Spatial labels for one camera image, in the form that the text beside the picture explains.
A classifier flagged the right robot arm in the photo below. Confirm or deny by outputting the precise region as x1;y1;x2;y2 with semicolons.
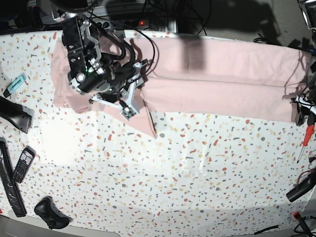
52;0;149;119

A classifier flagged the black game controller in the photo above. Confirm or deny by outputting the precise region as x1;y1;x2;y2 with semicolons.
34;196;72;230

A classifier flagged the pink T-shirt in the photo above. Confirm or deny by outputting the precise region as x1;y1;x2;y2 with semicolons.
49;31;312;138

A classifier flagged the black power strip red switch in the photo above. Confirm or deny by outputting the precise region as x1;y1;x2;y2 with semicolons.
96;20;149;29

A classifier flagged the terrazzo patterned tablecloth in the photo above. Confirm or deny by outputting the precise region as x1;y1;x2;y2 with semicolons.
0;32;316;237

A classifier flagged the black cylindrical tool right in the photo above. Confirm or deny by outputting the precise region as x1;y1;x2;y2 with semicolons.
286;174;316;202

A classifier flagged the black cable bottom right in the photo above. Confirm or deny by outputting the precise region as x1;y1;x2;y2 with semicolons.
254;224;279;235

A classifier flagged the red handled screwdriver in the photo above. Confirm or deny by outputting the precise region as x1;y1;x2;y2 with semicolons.
297;124;315;163

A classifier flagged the long black bar in wrap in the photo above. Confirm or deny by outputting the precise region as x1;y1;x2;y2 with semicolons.
0;138;27;217

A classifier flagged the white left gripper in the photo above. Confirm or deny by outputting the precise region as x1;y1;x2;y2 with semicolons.
291;96;316;126

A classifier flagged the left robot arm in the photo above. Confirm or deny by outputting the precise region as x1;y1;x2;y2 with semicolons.
292;0;316;126

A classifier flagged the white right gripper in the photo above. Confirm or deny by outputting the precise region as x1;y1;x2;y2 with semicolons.
89;61;148;115

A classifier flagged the light blue highlighter marker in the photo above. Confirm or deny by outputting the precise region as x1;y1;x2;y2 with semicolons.
3;73;26;98

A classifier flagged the black cordless phone handset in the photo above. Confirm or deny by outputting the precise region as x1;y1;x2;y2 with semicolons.
13;146;36;183

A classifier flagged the red black clamp bottom right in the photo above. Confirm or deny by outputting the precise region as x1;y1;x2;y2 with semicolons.
293;211;315;237

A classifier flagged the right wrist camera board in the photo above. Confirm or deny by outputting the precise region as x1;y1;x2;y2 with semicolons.
120;107;136;121

